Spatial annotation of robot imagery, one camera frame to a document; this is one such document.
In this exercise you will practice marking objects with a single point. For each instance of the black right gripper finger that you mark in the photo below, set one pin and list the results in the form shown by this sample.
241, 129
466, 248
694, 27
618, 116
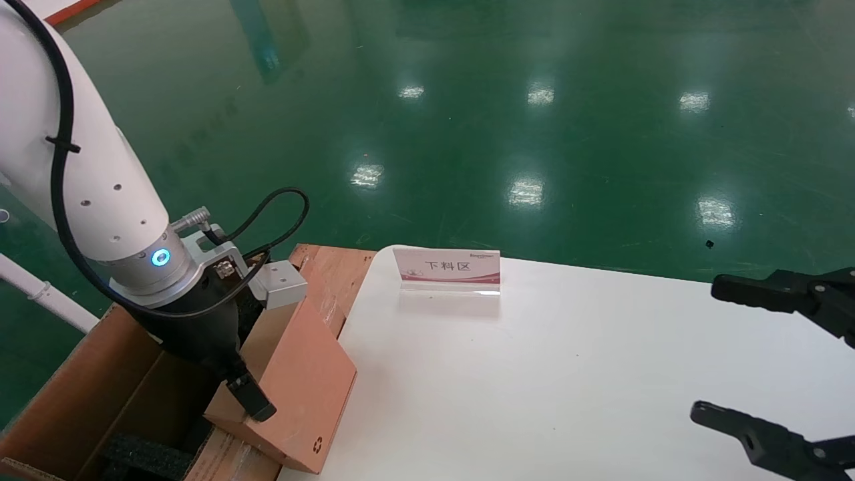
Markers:
768, 447
801, 294

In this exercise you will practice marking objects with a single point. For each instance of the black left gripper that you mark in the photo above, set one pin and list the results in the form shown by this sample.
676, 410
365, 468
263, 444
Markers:
200, 327

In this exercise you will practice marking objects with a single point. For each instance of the small cardboard box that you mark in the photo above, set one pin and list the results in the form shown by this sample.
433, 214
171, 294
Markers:
300, 381

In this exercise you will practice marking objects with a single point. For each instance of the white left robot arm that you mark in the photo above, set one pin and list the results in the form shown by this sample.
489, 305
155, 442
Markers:
93, 133

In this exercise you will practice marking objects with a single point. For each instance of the large cardboard box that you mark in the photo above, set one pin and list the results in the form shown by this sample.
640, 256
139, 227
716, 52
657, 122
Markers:
67, 401

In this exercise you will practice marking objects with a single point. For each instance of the white pipe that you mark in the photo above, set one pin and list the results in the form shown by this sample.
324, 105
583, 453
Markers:
40, 294

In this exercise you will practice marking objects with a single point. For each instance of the acrylic sign with Chinese text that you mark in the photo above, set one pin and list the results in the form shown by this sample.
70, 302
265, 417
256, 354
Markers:
447, 267

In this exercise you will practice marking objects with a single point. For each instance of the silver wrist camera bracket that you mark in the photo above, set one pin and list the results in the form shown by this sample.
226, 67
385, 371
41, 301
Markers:
280, 284

